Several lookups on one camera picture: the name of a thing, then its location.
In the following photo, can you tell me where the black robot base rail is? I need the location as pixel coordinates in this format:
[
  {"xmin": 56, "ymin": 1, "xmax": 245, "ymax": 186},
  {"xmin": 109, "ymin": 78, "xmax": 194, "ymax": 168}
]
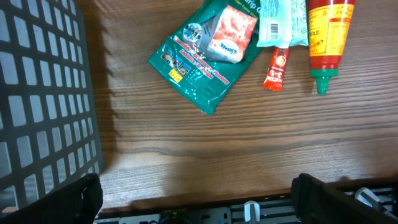
[{"xmin": 93, "ymin": 179, "xmax": 398, "ymax": 224}]

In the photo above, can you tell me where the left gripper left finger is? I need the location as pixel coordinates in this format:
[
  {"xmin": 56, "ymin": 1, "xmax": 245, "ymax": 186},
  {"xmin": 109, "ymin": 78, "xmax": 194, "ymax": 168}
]
[{"xmin": 1, "ymin": 173, "xmax": 103, "ymax": 224}]

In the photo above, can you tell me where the red Kleenex tissue pack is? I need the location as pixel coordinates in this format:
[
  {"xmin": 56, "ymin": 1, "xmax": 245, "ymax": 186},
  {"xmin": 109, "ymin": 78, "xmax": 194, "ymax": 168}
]
[{"xmin": 208, "ymin": 5, "xmax": 257, "ymax": 63}]

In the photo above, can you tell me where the red sauce bottle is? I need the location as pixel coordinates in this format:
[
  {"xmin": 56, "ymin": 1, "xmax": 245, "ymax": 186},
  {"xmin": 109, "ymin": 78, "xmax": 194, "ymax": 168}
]
[{"xmin": 307, "ymin": 0, "xmax": 355, "ymax": 95}]

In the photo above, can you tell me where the grey black shopping basket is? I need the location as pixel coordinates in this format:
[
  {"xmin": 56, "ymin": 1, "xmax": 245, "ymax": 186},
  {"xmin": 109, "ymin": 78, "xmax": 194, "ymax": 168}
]
[{"xmin": 1, "ymin": 0, "xmax": 104, "ymax": 216}]

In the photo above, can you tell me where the red sauce sachet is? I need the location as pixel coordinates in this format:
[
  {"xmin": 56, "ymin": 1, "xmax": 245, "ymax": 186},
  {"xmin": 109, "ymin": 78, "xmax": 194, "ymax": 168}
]
[{"xmin": 262, "ymin": 47, "xmax": 290, "ymax": 91}]

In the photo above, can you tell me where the green 3M gloves package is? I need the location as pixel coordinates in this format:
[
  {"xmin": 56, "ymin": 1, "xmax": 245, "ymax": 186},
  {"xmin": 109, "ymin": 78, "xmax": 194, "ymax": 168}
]
[{"xmin": 149, "ymin": 0, "xmax": 261, "ymax": 115}]

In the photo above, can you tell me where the white wipes packet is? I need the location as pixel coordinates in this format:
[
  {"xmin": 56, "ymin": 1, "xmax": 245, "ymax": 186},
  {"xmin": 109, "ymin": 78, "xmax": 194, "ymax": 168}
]
[{"xmin": 257, "ymin": 0, "xmax": 308, "ymax": 49}]

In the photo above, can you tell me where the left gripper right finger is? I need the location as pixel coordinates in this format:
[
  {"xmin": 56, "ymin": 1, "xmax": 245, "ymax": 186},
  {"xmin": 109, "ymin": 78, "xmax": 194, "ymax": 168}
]
[{"xmin": 291, "ymin": 173, "xmax": 397, "ymax": 224}]

